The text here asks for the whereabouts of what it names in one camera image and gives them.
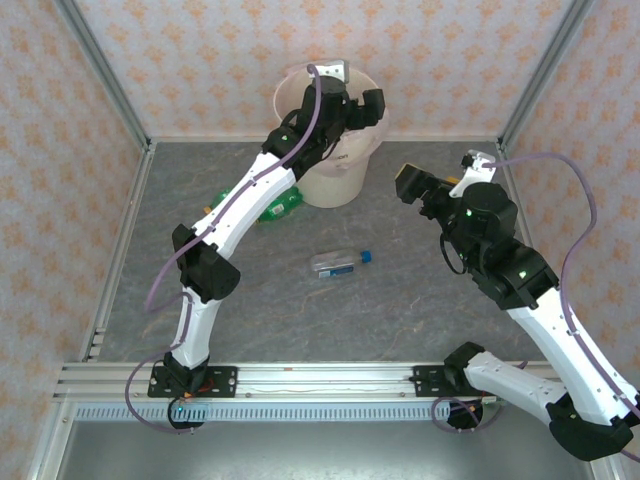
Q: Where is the cream plastic bin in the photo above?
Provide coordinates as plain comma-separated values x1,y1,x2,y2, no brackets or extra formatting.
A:
272,67,385,209

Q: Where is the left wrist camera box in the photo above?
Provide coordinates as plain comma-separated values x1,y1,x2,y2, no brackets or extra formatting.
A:
318,58,349,84

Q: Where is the translucent plastic bin liner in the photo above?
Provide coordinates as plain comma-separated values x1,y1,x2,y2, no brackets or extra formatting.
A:
272,59,390,177

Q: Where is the aluminium frame cross bar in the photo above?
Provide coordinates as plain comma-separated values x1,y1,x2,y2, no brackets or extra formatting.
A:
149,134,501,145

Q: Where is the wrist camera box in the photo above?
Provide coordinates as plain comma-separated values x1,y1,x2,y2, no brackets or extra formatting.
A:
448,148,497,197
318,58,349,84

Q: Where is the slotted grey cable duct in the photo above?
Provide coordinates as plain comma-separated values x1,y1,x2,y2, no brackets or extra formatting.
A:
74,403,454,422

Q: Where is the aluminium frame post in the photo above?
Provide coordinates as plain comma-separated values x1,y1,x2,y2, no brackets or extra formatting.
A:
497,0,596,151
52,0,151,151

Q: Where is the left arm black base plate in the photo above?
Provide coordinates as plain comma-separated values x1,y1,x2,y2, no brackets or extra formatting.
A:
147,365,239,399

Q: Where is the grey metal shelf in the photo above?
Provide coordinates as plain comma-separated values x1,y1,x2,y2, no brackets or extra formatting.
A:
29,399,616,480

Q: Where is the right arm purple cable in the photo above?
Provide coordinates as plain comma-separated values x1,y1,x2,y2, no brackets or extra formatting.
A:
432,152,640,464

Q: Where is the rectangular clear bottle blue cap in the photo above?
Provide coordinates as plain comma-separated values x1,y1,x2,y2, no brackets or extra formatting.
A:
310,248,374,279

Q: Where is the green plastic bottle yellow cap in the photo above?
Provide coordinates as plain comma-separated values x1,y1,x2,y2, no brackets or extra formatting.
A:
202,185,236,215
255,187,305,225

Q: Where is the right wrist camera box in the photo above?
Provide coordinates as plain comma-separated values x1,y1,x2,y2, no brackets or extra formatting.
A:
448,148,497,197

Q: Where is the aluminium mounting rail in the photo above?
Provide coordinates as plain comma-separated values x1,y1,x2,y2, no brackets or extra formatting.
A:
53,362,600,401

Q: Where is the aluminium table side rail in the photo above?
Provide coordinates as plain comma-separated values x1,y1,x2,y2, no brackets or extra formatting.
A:
79,142,157,362
497,142,539,241

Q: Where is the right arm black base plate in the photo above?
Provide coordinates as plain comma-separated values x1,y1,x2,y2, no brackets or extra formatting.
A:
412,365,454,399

